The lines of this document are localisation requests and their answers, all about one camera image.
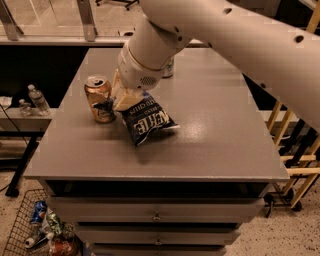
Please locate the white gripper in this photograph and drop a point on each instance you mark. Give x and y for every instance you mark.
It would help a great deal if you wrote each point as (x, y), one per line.
(135, 74)

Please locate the blue Kettle chip bag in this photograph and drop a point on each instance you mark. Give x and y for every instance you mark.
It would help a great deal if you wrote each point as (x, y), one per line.
(145, 118)

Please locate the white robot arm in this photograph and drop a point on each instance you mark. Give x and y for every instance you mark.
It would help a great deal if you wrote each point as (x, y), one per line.
(283, 59)

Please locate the orange soda can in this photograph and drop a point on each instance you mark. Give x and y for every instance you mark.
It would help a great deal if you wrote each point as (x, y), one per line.
(98, 89)

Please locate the white green soda can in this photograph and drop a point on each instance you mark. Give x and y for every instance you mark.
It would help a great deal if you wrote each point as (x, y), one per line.
(169, 69)

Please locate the green crushed can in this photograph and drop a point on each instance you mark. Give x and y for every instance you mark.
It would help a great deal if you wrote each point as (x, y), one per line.
(55, 223)

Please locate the blue Pepsi can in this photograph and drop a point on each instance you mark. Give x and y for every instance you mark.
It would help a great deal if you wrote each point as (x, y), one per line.
(38, 212)

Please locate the red soda can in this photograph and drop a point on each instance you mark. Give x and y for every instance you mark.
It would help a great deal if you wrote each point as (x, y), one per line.
(62, 248)

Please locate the tall clear water bottle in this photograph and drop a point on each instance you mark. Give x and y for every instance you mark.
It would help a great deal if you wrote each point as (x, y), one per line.
(39, 100)

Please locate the small clear water bottle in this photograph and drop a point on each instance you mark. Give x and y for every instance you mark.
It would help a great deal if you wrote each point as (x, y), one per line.
(25, 108)

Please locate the grey drawer cabinet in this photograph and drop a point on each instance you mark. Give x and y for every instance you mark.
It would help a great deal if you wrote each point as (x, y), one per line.
(183, 192)

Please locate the white bottle in basket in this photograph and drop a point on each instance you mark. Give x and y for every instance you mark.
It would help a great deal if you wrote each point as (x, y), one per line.
(36, 239)

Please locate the metal railing frame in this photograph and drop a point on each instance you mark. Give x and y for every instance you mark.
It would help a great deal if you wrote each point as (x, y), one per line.
(67, 22)

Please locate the wire mesh basket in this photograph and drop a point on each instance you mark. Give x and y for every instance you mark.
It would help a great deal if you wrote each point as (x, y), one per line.
(22, 229)

